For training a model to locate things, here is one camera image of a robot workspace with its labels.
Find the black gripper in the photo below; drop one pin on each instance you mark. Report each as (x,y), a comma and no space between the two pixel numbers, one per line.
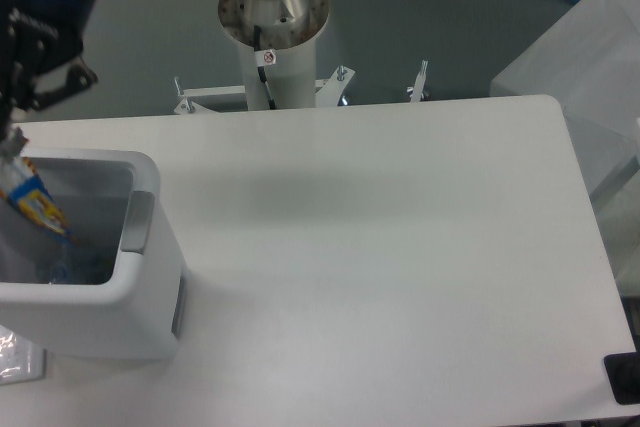
(37,37)

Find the blue snack wrapper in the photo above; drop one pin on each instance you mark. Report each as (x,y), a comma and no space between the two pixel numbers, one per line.
(24,190)

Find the crushed clear plastic bottle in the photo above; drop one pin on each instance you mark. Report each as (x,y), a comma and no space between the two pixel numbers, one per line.
(80,265)

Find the white trash can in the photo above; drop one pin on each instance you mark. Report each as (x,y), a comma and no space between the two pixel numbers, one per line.
(115,289)

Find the clear plastic sheet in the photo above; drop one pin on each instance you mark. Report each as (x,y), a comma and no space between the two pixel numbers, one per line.
(21,359)

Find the white side table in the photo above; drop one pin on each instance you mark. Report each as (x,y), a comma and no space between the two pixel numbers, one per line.
(589,62)

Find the black device at table edge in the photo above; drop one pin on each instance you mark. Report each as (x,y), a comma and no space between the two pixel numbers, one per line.
(623,373)

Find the left white floor bracket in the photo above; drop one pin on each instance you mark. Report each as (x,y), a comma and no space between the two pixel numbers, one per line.
(203,100)

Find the white floor bracket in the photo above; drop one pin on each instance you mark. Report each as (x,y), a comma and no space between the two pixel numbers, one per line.
(418,92)
(203,100)
(332,91)

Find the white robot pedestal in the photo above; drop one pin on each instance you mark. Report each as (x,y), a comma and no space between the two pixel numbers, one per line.
(276,44)

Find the middle white floor bracket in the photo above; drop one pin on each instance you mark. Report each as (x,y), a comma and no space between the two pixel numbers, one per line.
(332,91)

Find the right white floor bracket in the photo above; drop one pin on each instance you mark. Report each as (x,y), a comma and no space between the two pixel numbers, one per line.
(418,92)

